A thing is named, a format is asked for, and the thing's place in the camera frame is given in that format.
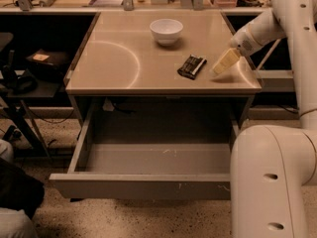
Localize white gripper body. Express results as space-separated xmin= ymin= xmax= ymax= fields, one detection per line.
xmin=230 ymin=28 xmax=264 ymax=57

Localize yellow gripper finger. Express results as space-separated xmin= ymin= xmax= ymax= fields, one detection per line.
xmin=211 ymin=48 xmax=241 ymax=75

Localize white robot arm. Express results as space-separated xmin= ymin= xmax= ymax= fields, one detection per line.
xmin=211 ymin=0 xmax=317 ymax=238

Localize grey drawer cabinet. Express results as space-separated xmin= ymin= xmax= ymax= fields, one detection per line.
xmin=66 ymin=9 xmax=261 ymax=123

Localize grey open top drawer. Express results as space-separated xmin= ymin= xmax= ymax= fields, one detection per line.
xmin=50 ymin=102 xmax=237 ymax=200

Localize white ceramic bowl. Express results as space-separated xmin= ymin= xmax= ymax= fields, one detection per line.
xmin=150 ymin=19 xmax=183 ymax=46

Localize black box with label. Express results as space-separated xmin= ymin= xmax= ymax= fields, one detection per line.
xmin=26 ymin=50 xmax=70 ymax=82

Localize black headphones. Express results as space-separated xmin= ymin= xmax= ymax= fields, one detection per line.
xmin=1 ymin=65 xmax=38 ymax=94

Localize black side stand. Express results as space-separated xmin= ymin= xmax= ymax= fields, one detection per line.
xmin=0 ymin=32 xmax=63 ymax=161

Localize person's dark clothed leg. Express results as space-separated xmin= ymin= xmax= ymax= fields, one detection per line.
xmin=0 ymin=139 xmax=46 ymax=238

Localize white handled stick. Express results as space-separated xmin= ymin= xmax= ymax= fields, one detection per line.
xmin=256 ymin=39 xmax=281 ymax=70

